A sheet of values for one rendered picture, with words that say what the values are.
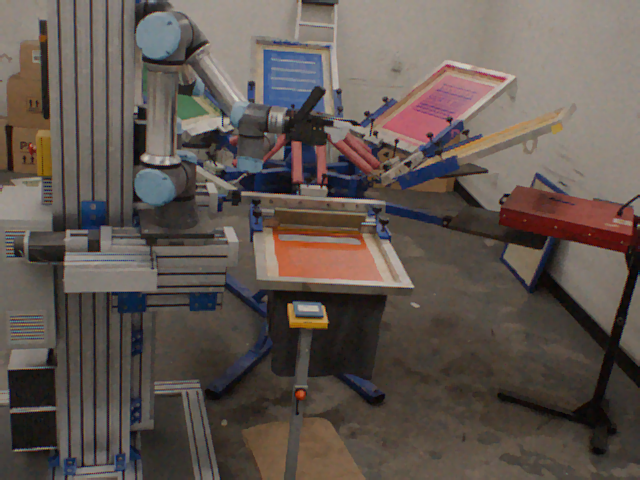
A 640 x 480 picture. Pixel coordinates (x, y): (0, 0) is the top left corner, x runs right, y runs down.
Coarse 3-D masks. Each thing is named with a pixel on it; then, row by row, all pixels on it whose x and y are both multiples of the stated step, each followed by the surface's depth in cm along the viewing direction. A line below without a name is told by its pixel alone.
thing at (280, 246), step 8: (272, 232) 317; (280, 232) 319; (288, 232) 320; (296, 232) 321; (304, 232) 322; (312, 232) 322; (280, 240) 309; (288, 240) 310; (296, 240) 311; (280, 248) 301; (320, 248) 306; (280, 256) 293; (288, 256) 294; (280, 264) 286; (288, 264) 286; (280, 272) 278; (288, 272) 279; (296, 272) 280; (304, 272) 281; (312, 272) 282; (320, 272) 282; (328, 272) 283
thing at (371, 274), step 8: (320, 232) 323; (360, 240) 319; (328, 248) 307; (336, 248) 308; (344, 248) 309; (352, 248) 310; (360, 248) 311; (368, 248) 312; (360, 256) 302; (368, 256) 303; (368, 264) 295; (336, 272) 284; (344, 272) 285; (352, 272) 286; (360, 272) 287; (368, 272) 287; (376, 272) 288; (360, 280) 279; (368, 280) 280; (376, 280) 281
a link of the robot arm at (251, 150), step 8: (240, 136) 202; (248, 136) 201; (256, 136) 201; (264, 136) 205; (240, 144) 203; (248, 144) 202; (256, 144) 202; (264, 144) 206; (240, 152) 204; (248, 152) 202; (256, 152) 203; (264, 152) 207; (240, 160) 204; (248, 160) 203; (256, 160) 204; (240, 168) 205; (248, 168) 204; (256, 168) 205
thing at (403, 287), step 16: (256, 240) 297; (384, 240) 313; (256, 256) 282; (384, 256) 303; (256, 272) 269; (400, 272) 282; (272, 288) 264; (288, 288) 264; (304, 288) 265; (320, 288) 266; (336, 288) 267; (352, 288) 267; (368, 288) 268; (384, 288) 269; (400, 288) 270
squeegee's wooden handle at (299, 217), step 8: (280, 208) 316; (280, 216) 316; (288, 216) 316; (296, 216) 317; (304, 216) 317; (312, 216) 317; (320, 216) 318; (328, 216) 318; (336, 216) 319; (344, 216) 319; (352, 216) 320; (360, 216) 320; (288, 224) 318; (296, 224) 318; (304, 224) 318; (312, 224) 319; (320, 224) 319; (328, 224) 320; (336, 224) 320; (344, 224) 321; (352, 224) 321; (360, 224) 321
